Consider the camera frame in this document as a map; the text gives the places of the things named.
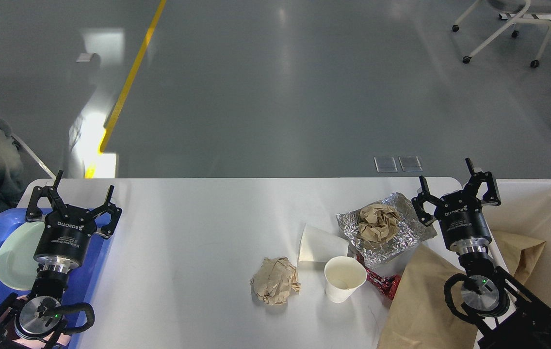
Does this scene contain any white chair base left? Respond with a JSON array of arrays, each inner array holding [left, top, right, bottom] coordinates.
[[0, 117, 56, 179]]

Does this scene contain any red snack wrapper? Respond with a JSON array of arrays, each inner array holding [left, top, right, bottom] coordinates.
[[355, 253, 401, 301]]

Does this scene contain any floor socket cover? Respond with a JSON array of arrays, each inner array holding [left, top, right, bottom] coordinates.
[[398, 156, 423, 172], [374, 156, 398, 173]]

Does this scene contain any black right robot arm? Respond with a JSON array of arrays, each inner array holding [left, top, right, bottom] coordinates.
[[411, 159, 551, 349]]

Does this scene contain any aluminium foil sheet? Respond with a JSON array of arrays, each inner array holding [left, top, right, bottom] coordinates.
[[336, 192, 437, 268]]

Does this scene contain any floor socket cover right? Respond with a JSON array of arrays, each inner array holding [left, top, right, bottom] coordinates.
[[398, 156, 423, 172]]

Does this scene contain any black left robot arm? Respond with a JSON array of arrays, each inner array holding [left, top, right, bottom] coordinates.
[[0, 171, 123, 349]]

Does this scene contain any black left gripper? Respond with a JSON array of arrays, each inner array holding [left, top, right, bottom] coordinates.
[[25, 170, 123, 269]]

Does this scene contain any white paper cup upright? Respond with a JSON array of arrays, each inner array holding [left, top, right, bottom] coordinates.
[[324, 256, 367, 303]]

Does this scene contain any crumpled brown paper ball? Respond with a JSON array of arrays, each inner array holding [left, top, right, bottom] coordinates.
[[250, 256, 301, 305]]

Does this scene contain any white office chair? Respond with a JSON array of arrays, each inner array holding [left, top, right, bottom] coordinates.
[[461, 0, 551, 69]]

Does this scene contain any floor socket cover left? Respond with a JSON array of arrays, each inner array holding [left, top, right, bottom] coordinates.
[[374, 156, 398, 173]]

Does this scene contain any light green plate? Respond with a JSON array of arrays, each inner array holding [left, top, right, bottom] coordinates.
[[0, 222, 45, 291]]

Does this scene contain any pink mug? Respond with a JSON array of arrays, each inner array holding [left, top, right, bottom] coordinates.
[[0, 296, 71, 349]]

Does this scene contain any brown paper bag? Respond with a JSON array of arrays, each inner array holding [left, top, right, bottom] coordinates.
[[377, 246, 478, 349]]

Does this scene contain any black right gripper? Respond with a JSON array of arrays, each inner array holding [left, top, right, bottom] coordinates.
[[411, 158, 502, 254]]

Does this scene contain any brown paper in bin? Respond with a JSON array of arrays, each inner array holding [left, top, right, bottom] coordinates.
[[492, 230, 547, 285]]

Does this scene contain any flattened white paper cup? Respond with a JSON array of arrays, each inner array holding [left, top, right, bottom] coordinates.
[[297, 224, 349, 263]]

